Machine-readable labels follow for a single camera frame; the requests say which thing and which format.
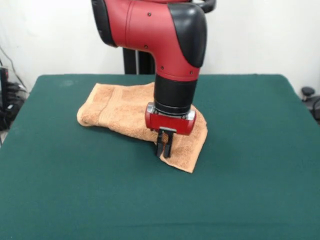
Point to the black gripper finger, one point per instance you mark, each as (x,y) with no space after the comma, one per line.
(168,147)
(159,146)

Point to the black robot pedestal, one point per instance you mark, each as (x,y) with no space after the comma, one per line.
(130,62)

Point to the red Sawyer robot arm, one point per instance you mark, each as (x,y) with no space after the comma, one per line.
(155,37)

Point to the dark green table cloth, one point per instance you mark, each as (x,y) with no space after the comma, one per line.
(75,200)

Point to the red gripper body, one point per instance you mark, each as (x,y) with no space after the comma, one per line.
(172,123)

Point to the orange terry towel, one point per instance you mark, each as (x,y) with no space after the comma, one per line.
(120,112)

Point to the black equipment pile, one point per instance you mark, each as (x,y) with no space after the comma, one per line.
(11,110)

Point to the black upright device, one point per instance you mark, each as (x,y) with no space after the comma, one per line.
(4,85)

